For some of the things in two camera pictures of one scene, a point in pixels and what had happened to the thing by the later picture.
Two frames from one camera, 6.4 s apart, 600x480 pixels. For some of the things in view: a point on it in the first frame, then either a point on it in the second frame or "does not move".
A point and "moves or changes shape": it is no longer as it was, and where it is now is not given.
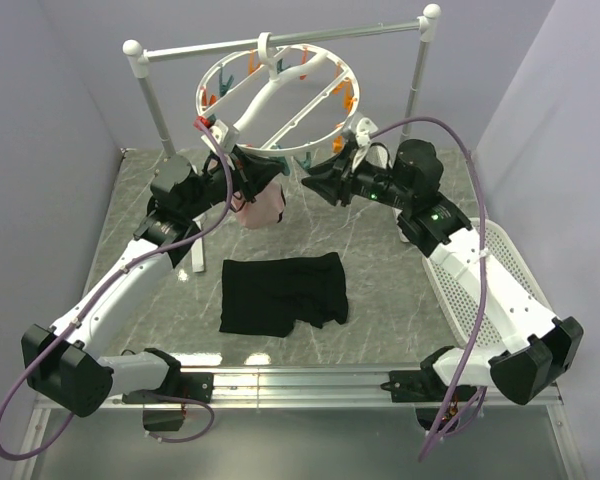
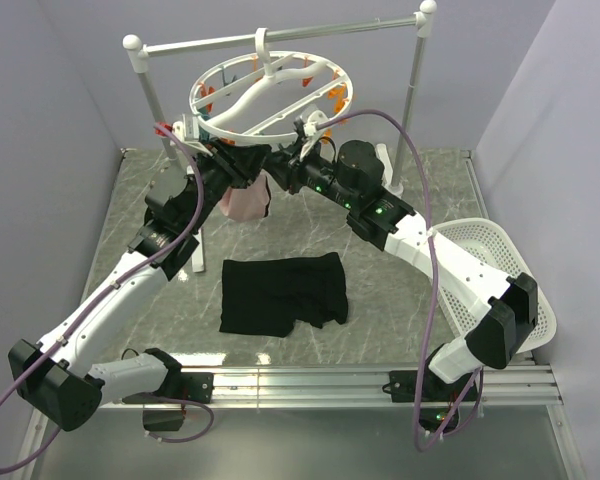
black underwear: [265, 296] does not move
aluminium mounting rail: [291, 389] does not move
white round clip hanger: [272, 85] moves or changes shape
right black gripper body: [366, 182] to [299, 174]
